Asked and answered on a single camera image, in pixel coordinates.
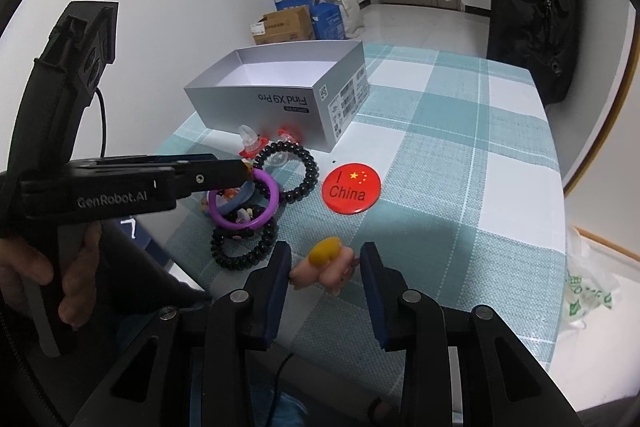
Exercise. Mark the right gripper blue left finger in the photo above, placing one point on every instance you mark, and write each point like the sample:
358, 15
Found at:
268, 294

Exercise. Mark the person's left hand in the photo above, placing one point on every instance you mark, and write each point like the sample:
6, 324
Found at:
19, 262

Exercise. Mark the navy Jordan shoe box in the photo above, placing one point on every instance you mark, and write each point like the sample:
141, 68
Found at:
132, 227

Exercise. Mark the grey phone box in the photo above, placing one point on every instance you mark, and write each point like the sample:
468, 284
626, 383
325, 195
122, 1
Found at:
311, 89

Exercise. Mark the blue cardboard box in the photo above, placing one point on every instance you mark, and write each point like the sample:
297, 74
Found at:
326, 18

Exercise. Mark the red clear hair clip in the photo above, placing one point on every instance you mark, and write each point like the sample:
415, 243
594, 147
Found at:
253, 143

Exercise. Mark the pink pig figurine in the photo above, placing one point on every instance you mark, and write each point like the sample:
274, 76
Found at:
329, 263

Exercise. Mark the white green plastic bag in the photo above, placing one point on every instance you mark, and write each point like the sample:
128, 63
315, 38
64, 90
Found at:
587, 285

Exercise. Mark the black backpack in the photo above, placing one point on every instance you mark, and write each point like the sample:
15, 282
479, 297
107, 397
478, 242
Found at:
541, 36

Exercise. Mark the red China badge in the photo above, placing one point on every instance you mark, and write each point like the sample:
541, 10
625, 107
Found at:
351, 188

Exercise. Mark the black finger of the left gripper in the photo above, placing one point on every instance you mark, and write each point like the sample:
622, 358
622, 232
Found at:
203, 175

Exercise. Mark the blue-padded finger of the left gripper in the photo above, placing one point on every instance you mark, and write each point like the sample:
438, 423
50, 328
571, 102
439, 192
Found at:
170, 158

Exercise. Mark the brown cardboard box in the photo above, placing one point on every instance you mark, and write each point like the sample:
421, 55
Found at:
293, 24

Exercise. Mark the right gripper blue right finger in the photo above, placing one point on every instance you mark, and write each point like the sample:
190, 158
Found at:
382, 287

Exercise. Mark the teal plaid tablecloth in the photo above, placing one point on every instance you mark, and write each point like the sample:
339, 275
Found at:
471, 212

